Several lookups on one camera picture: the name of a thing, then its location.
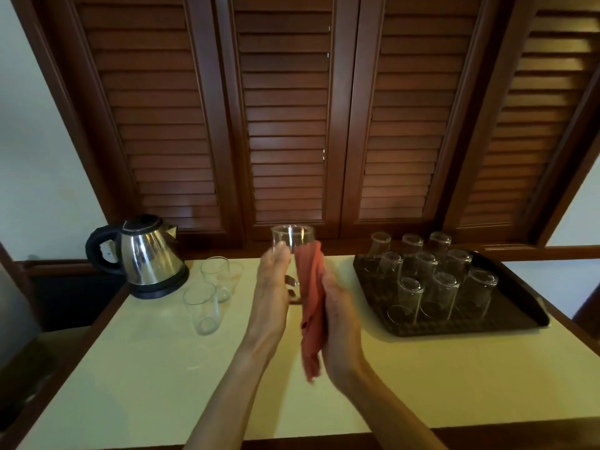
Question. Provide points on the person's right hand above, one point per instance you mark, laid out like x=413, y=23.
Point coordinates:
x=342, y=346

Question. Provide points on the person's left hand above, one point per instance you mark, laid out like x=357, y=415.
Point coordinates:
x=269, y=304

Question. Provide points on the red cloth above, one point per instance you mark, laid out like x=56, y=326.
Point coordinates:
x=311, y=285

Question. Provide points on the group of clear glasses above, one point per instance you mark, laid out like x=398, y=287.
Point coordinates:
x=202, y=314

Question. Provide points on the dark brown textured tray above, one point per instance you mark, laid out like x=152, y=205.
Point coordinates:
x=513, y=314

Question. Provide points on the person's left forearm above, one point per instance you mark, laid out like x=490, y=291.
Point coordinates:
x=225, y=407

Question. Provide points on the person's right forearm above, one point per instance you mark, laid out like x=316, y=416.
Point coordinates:
x=394, y=417

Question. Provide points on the steel electric kettle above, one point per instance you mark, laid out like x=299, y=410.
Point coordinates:
x=164, y=289
x=150, y=257

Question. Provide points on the brown louvered wooden shutter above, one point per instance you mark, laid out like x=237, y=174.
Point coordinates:
x=286, y=112
x=412, y=112
x=534, y=112
x=154, y=112

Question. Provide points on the brown wooden wall rail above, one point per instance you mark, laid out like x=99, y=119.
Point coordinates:
x=544, y=253

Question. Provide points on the brown wooden door frame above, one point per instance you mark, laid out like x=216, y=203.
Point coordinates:
x=588, y=314

